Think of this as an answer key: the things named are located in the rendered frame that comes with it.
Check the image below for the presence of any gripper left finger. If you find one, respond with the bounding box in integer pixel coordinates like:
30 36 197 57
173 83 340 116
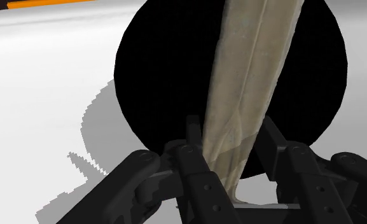
56 115 242 224

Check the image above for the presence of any beige long tool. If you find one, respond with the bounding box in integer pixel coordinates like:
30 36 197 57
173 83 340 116
202 0 305 203

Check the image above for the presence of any orange strip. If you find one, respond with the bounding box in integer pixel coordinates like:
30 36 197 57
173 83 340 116
6 0 97 10

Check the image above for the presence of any black round plate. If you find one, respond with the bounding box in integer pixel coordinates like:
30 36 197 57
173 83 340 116
113 0 349 179

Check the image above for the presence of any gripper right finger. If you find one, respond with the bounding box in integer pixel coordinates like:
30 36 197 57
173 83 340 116
253 115 367 224

